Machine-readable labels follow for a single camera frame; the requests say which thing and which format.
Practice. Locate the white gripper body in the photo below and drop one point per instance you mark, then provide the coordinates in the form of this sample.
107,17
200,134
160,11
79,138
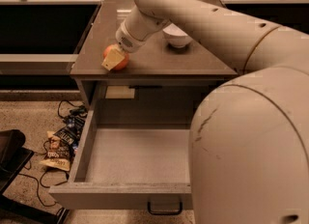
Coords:
129,42

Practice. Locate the grey cabinet with counter top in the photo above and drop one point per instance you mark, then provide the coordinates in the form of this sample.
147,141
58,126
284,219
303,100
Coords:
155,63

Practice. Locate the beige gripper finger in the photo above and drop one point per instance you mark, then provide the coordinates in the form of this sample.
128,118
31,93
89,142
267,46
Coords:
112,59

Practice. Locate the yellow snack bag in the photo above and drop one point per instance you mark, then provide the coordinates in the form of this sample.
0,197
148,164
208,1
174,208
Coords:
58,153

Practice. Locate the open grey top drawer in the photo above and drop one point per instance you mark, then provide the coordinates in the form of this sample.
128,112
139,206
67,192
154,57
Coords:
132,151

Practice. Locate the white bowl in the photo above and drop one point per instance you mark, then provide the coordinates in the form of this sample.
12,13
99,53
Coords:
175,36

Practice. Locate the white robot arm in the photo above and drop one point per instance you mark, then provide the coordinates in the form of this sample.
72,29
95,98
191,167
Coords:
249,138

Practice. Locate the beige label inside cabinet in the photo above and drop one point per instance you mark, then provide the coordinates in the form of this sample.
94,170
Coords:
119,92

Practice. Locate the black drawer handle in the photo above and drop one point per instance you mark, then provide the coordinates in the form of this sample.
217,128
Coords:
164,210

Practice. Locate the dark blue snack bag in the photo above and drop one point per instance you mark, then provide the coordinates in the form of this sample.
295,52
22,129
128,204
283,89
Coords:
71,132

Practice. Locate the black equipment base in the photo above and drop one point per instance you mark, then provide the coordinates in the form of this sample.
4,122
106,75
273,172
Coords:
13,157

